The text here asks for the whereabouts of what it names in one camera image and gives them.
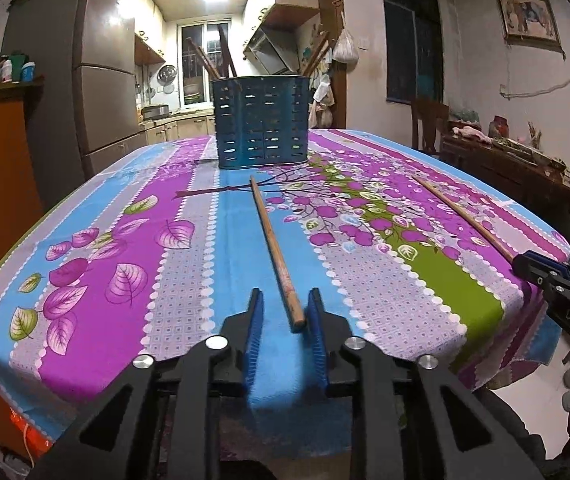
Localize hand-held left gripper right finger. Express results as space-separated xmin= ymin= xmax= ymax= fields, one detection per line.
xmin=307 ymin=287 xmax=548 ymax=480

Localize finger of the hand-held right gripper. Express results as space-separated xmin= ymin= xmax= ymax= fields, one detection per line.
xmin=511 ymin=258 xmax=570 ymax=313
xmin=525 ymin=251 xmax=570 ymax=281

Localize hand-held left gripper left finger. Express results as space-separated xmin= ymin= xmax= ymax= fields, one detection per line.
xmin=30 ymin=288 xmax=265 ymax=480

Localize pink printed wooden chopstick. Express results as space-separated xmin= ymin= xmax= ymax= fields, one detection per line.
xmin=249 ymin=175 xmax=307 ymax=332

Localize teal perforated utensil holder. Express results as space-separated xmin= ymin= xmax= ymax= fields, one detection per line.
xmin=212 ymin=75 xmax=311 ymax=170

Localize dark wooden sideboard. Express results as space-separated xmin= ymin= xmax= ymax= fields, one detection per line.
xmin=440 ymin=132 xmax=570 ymax=241

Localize floral printed tablecloth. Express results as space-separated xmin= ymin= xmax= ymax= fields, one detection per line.
xmin=0 ymin=129 xmax=570 ymax=443

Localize pink cloth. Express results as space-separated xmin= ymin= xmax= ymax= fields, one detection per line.
xmin=452 ymin=125 xmax=493 ymax=143

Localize wooden chair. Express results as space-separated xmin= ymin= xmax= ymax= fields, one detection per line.
xmin=410 ymin=96 xmax=450 ymax=156

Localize hanging pink bag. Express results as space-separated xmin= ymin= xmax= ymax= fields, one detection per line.
xmin=310 ymin=102 xmax=335 ymax=128

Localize kitchen counter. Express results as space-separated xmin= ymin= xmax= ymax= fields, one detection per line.
xmin=140 ymin=112 xmax=216 ymax=146

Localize framed elephant picture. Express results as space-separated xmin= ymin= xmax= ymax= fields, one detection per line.
xmin=496 ymin=0 xmax=563 ymax=46

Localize hanging white bag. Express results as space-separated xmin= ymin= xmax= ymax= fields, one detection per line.
xmin=312 ymin=75 xmax=333 ymax=106

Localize dark room window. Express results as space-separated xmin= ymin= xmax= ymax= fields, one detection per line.
xmin=380 ymin=0 xmax=440 ymax=106

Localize metal range hood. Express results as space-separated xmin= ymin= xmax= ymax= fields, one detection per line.
xmin=242 ymin=25 xmax=306 ymax=73

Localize dark wooden chopstick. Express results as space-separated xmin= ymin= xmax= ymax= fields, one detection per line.
xmin=219 ymin=24 xmax=237 ymax=79

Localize hanging clear plastic bag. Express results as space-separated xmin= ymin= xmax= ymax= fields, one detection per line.
xmin=332 ymin=27 xmax=360 ymax=65

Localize silver refrigerator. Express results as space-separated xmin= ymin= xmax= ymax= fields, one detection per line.
xmin=2 ymin=0 xmax=148 ymax=206

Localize chopsticks in holder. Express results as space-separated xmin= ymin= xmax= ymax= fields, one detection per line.
xmin=181 ymin=21 xmax=233 ymax=107

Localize white wall cable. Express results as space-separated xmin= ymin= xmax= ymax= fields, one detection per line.
xmin=500 ymin=57 xmax=570 ymax=98

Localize small wall cabinet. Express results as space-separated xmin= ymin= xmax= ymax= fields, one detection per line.
xmin=134 ymin=35 xmax=166 ymax=65

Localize wooden door post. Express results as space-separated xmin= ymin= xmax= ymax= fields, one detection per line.
xmin=317 ymin=0 xmax=348 ymax=131

